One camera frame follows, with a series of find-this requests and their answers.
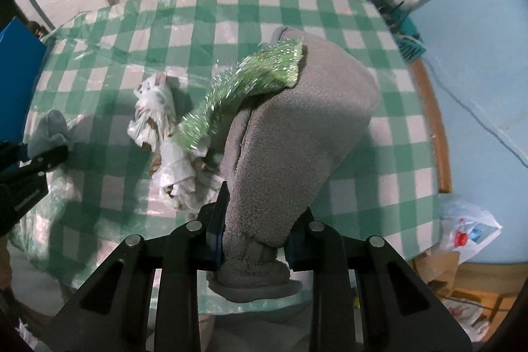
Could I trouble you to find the green glitter scrub sponge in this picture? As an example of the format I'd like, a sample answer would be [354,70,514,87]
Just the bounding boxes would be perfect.
[176,39,303,152]

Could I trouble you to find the teal plastic basket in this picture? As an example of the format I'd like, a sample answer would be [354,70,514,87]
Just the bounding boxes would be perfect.
[374,0,426,63]

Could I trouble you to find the white plastic bag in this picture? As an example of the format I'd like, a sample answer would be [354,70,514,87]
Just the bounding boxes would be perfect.
[431,194,503,265]

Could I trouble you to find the green checkered tablecloth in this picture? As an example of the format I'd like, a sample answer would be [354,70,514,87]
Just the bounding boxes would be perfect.
[10,0,440,288]

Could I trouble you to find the white patterned scarf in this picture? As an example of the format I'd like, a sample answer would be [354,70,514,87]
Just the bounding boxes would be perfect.
[127,72,224,211]

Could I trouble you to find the grey blue sock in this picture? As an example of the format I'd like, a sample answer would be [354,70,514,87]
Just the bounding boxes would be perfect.
[27,110,78,159]

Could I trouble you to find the grey fleece slipper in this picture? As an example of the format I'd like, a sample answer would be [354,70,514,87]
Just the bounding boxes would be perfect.
[209,27,380,303]

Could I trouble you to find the blue cardboard box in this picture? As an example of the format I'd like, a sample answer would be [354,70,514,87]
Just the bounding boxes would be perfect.
[0,17,47,143]

